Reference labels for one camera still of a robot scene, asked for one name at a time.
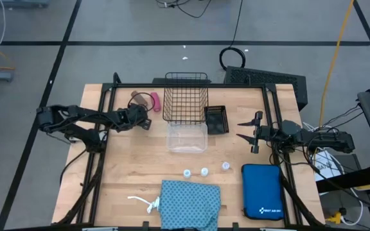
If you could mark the black metal table frame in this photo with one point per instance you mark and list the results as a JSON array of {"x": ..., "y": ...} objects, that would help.
[{"x": 188, "y": 85}]

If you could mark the pink bandage roll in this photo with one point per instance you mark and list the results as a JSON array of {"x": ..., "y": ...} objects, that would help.
[{"x": 155, "y": 102}]

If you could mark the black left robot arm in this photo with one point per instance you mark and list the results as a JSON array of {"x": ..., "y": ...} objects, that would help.
[{"x": 75, "y": 112}]

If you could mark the small white bottle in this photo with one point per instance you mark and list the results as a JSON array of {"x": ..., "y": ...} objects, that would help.
[
  {"x": 225, "y": 165},
  {"x": 187, "y": 173},
  {"x": 204, "y": 172}
]

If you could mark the yellow power plug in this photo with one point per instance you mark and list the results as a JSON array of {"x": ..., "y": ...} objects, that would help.
[{"x": 335, "y": 219}]

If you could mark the blue first aid kit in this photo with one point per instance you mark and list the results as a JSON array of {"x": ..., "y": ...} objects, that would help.
[{"x": 262, "y": 189}]

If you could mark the brown bandage roll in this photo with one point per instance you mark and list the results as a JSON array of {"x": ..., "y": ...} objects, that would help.
[{"x": 139, "y": 97}]

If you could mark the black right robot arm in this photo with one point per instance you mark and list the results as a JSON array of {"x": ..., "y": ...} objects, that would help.
[{"x": 329, "y": 141}]

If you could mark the white printed sheet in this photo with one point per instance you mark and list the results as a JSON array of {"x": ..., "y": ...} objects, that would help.
[{"x": 324, "y": 167}]

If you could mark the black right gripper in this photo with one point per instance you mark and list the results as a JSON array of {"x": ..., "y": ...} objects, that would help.
[{"x": 265, "y": 133}]

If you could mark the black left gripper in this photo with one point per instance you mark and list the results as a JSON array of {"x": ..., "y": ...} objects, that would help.
[{"x": 133, "y": 117}]

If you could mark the clear plastic container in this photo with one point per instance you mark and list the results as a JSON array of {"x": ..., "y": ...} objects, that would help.
[{"x": 186, "y": 138}]

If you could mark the small black plastic tray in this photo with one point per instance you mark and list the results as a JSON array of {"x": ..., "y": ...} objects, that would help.
[{"x": 216, "y": 120}]

